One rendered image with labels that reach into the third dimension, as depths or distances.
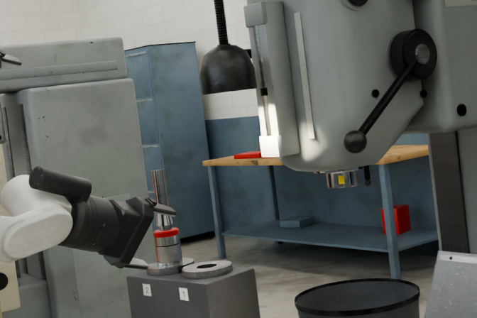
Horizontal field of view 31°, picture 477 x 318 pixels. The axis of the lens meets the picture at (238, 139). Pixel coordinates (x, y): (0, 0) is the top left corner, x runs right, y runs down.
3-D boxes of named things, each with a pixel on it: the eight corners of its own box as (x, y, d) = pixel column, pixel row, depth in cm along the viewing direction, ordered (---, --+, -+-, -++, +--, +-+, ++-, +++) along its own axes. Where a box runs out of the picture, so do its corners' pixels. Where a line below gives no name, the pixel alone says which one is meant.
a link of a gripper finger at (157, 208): (177, 218, 148) (151, 212, 144) (167, 209, 151) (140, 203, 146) (181, 210, 148) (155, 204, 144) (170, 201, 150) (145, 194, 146)
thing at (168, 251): (177, 265, 157) (173, 236, 157) (153, 266, 158) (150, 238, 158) (186, 259, 161) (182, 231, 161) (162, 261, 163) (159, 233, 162)
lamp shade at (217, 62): (191, 96, 112) (185, 48, 112) (224, 92, 118) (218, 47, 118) (235, 90, 108) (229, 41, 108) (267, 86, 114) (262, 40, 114)
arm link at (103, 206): (130, 279, 143) (74, 270, 135) (101, 250, 150) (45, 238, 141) (165, 213, 142) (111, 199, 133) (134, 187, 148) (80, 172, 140)
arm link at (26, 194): (80, 259, 134) (20, 248, 126) (48, 226, 142) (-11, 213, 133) (113, 196, 133) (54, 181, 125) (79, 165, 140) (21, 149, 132)
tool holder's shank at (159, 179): (170, 231, 157) (162, 170, 157) (154, 231, 158) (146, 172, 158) (177, 227, 160) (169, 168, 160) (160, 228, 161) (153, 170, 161)
